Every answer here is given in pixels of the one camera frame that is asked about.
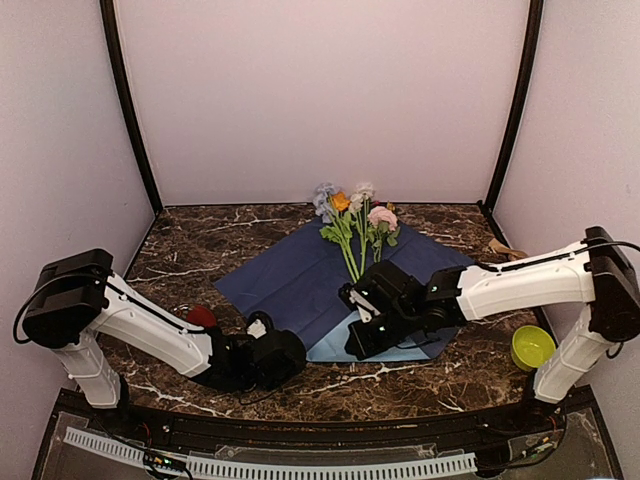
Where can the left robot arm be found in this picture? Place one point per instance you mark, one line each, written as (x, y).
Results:
(80, 296)

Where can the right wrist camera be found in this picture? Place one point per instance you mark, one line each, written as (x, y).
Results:
(358, 301)

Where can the black front frame rail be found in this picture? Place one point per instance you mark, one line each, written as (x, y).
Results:
(181, 432)

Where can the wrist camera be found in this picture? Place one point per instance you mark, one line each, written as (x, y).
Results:
(259, 323)
(358, 301)

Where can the red floral plate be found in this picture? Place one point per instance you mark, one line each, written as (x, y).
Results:
(197, 315)

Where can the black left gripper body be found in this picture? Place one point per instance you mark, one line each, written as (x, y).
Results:
(270, 382)

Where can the beige satin ribbon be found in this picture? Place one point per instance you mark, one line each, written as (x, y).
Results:
(512, 254)

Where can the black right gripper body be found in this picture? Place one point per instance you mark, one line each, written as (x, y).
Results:
(398, 326)

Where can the yellow-green bowl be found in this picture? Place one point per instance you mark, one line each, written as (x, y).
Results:
(531, 347)

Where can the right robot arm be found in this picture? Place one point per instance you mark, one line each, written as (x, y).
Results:
(593, 272)

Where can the black right corner post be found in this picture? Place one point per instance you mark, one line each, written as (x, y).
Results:
(525, 70)

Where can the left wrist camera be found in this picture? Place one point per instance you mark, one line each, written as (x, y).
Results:
(259, 323)

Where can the pink and blue fake flower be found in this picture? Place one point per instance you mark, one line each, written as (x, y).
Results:
(383, 225)

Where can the black corner post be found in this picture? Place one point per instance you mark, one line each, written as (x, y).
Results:
(119, 73)
(525, 70)

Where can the white slotted cable duct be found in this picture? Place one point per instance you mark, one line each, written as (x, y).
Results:
(263, 465)

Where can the black left corner post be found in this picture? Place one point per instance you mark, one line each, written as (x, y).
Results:
(119, 73)

